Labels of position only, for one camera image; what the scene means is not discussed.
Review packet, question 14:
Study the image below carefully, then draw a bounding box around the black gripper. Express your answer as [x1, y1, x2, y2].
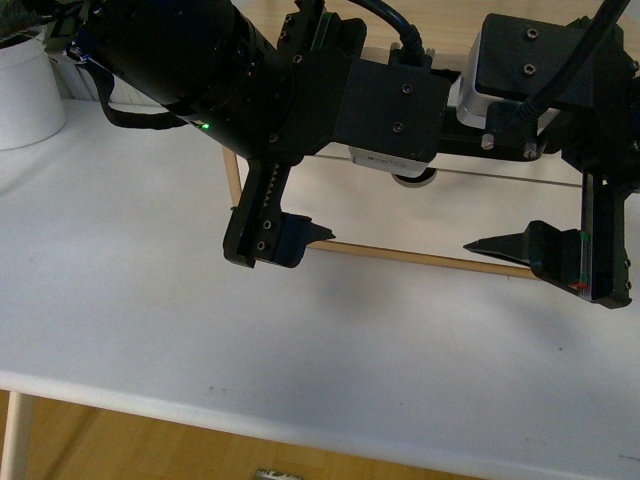
[223, 1, 639, 306]

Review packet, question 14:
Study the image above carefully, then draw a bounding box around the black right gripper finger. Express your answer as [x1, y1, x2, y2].
[463, 220, 590, 300]

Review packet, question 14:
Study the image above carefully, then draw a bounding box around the wooden drawer cabinet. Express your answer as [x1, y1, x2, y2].
[221, 0, 640, 281]

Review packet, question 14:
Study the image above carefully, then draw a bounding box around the white plant pot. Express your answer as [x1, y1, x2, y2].
[1, 38, 66, 151]

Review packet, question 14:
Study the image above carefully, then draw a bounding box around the white table leg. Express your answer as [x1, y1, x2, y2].
[1, 391, 35, 480]

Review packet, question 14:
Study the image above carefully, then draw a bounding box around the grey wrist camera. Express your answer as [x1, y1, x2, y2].
[345, 43, 461, 188]

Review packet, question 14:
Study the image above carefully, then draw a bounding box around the black camera cable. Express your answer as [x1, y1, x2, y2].
[347, 0, 426, 69]

